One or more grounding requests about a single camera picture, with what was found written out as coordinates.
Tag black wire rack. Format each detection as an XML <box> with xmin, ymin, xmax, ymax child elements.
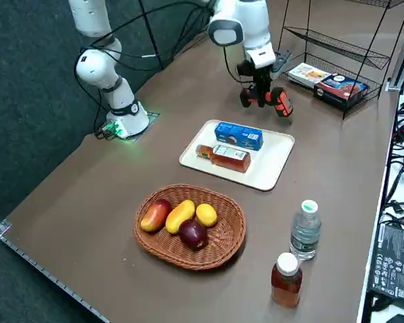
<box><xmin>274</xmin><ymin>0</ymin><xmax>404</xmax><ymax>119</ymax></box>

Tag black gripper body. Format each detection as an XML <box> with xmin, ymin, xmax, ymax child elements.
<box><xmin>236</xmin><ymin>59</ymin><xmax>274</xmax><ymax>82</ymax></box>

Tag dark blue cookie box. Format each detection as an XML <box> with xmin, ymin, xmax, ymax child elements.
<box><xmin>312</xmin><ymin>72</ymin><xmax>370</xmax><ymax>110</ymax></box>

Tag large amber tea bottle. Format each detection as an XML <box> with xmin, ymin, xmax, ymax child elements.
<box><xmin>195</xmin><ymin>143</ymin><xmax>252</xmax><ymax>174</ymax></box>

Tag yellow lemon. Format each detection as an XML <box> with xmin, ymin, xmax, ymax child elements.
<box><xmin>195</xmin><ymin>203</ymin><xmax>219</xmax><ymax>227</ymax></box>

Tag clear water bottle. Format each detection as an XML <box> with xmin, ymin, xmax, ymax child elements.
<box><xmin>289</xmin><ymin>199</ymin><xmax>322</xmax><ymax>260</ymax></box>

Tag black stand pole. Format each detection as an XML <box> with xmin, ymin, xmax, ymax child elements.
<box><xmin>137</xmin><ymin>0</ymin><xmax>165</xmax><ymax>71</ymax></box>

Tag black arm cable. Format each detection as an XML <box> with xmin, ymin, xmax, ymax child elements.
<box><xmin>87</xmin><ymin>0</ymin><xmax>211</xmax><ymax>71</ymax></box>

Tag aluminium table edge rail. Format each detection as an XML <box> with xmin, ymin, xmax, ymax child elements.
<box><xmin>0</xmin><ymin>215</ymin><xmax>110</xmax><ymax>323</ymax></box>

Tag blue Oreo cookie box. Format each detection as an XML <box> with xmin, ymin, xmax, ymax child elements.
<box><xmin>213</xmin><ymin>121</ymin><xmax>264</xmax><ymax>151</ymax></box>

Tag black base cable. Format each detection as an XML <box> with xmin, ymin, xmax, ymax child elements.
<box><xmin>75</xmin><ymin>80</ymin><xmax>109</xmax><ymax>139</ymax></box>

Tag white cracker box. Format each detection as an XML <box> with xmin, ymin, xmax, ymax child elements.
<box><xmin>287</xmin><ymin>62</ymin><xmax>333</xmax><ymax>89</ymax></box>

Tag black shelf cable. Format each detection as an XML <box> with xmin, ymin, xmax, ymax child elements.
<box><xmin>386</xmin><ymin>134</ymin><xmax>404</xmax><ymax>203</ymax></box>

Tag dark red apple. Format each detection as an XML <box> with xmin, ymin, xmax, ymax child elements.
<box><xmin>178</xmin><ymin>219</ymin><xmax>209</xmax><ymax>251</ymax></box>

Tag red yellow mango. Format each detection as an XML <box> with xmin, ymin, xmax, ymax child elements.
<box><xmin>140</xmin><ymin>199</ymin><xmax>172</xmax><ymax>233</ymax></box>

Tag orange black barcode scanner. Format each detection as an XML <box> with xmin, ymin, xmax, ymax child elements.
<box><xmin>239</xmin><ymin>86</ymin><xmax>294</xmax><ymax>118</ymax></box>

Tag brown wicker basket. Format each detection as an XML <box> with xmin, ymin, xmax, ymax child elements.
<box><xmin>133</xmin><ymin>183</ymin><xmax>246</xmax><ymax>271</ymax></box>

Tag small white-capped tea bottle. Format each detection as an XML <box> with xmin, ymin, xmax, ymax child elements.
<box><xmin>271</xmin><ymin>252</ymin><xmax>303</xmax><ymax>309</ymax></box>

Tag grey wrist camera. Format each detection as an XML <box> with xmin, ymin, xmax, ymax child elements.
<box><xmin>271</xmin><ymin>49</ymin><xmax>293</xmax><ymax>74</ymax></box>

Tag aluminium frame post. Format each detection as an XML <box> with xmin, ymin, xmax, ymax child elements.
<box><xmin>386</xmin><ymin>0</ymin><xmax>404</xmax><ymax>92</ymax></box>

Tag cream plastic tray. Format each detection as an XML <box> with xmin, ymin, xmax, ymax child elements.
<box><xmin>178</xmin><ymin>119</ymin><xmax>296</xmax><ymax>192</ymax></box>

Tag black power adapter brick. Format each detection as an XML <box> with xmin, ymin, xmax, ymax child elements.
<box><xmin>368</xmin><ymin>220</ymin><xmax>404</xmax><ymax>306</ymax></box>

